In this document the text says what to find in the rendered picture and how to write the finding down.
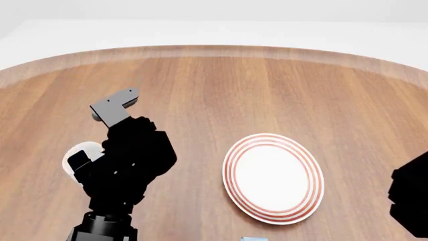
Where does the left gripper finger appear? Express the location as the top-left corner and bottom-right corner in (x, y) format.
(89, 86), (140, 129)
(66, 149), (93, 173)

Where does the white mug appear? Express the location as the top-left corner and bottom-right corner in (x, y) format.
(61, 141), (106, 184)

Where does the white plate with red rings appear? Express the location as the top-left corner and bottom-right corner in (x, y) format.
(221, 133), (325, 226)

